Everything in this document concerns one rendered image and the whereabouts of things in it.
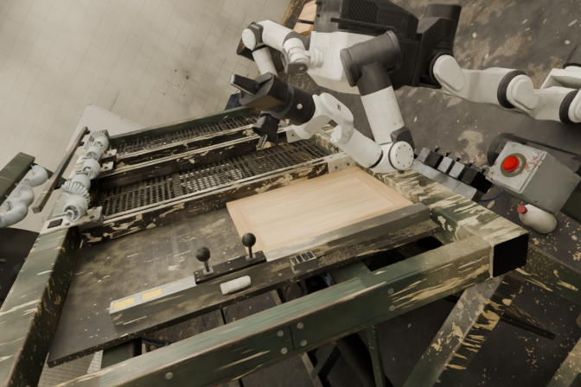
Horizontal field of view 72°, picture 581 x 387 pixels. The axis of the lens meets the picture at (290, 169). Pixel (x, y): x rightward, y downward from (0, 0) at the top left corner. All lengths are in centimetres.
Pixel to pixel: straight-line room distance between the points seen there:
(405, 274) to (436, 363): 39
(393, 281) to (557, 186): 50
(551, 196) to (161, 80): 592
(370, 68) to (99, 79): 569
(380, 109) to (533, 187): 42
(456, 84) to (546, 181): 50
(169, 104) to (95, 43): 130
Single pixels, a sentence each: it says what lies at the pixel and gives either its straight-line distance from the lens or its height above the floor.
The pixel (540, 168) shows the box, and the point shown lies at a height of 92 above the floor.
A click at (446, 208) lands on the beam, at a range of 130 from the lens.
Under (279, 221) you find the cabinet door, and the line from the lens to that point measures 137.
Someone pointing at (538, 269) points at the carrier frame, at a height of 69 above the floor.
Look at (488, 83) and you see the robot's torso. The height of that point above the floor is 73.
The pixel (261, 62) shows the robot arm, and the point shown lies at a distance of 173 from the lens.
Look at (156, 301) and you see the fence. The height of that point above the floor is 154.
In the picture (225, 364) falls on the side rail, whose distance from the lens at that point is 97.
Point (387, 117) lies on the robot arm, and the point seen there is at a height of 121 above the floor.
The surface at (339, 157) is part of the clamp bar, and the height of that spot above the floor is 98.
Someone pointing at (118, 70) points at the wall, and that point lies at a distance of 655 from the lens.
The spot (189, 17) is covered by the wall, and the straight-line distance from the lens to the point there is 674.
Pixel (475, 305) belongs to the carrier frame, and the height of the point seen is 79.
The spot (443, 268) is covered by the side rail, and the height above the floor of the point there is 101.
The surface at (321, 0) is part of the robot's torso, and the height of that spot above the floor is 141.
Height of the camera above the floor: 184
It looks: 25 degrees down
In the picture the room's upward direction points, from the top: 65 degrees counter-clockwise
